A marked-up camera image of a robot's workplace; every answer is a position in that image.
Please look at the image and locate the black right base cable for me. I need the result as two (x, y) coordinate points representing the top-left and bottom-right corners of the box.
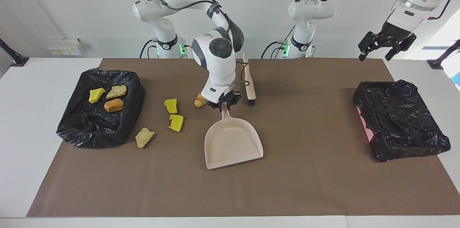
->
(139, 39), (158, 59)

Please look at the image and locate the black left base cable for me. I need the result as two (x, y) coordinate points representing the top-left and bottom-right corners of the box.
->
(261, 25), (297, 59)

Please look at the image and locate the long flaky croissant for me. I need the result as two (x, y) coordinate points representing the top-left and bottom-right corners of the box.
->
(106, 85), (128, 99)

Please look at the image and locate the white wall socket box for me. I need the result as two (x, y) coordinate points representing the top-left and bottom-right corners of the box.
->
(47, 38), (83, 56)

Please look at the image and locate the black camera stand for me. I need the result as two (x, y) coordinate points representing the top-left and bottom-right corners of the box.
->
(427, 39), (460, 70)
(0, 38), (29, 67)

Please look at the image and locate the yellow sponge wedge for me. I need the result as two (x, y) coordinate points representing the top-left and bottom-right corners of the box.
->
(89, 88), (106, 104)

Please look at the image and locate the brown bread loaf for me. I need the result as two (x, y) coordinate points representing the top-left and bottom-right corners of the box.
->
(104, 98), (125, 113)

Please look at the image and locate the pale flaky pastry piece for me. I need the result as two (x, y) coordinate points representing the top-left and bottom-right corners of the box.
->
(135, 127), (156, 149)

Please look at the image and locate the beige plastic dustpan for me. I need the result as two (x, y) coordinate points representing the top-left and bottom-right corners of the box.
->
(204, 102), (264, 170)

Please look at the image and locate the yellow sponge piece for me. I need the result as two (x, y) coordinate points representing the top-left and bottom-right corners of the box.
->
(164, 99), (178, 115)
(168, 114), (184, 133)

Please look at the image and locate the brown table mat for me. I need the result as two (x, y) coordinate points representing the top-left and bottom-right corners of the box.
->
(27, 58), (460, 218)

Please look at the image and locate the black base cable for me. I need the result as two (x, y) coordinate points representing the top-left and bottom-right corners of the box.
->
(139, 39), (158, 59)
(261, 25), (297, 59)

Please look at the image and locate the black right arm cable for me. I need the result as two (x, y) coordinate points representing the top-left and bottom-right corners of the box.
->
(130, 0), (250, 85)

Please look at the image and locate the black bag lined pink bin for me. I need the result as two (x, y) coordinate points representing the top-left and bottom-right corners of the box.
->
(352, 79), (451, 163)

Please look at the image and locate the beige hand brush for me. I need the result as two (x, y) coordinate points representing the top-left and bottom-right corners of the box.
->
(243, 53), (257, 106)

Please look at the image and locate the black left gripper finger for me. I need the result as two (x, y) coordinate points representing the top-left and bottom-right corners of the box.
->
(385, 33), (417, 61)
(358, 31), (384, 61)

